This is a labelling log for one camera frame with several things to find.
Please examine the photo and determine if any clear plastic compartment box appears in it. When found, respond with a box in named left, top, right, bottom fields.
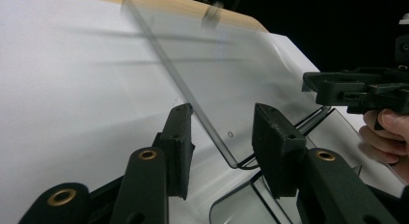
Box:
left=121, top=0, right=407, bottom=224

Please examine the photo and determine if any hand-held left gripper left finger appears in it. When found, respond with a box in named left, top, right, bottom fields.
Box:
left=152, top=102, right=196, bottom=200

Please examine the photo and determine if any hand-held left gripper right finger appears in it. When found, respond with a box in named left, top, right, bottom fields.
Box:
left=251, top=102, right=308, bottom=200

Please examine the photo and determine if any wooden table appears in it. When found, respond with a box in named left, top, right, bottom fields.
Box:
left=64, top=0, right=268, bottom=34

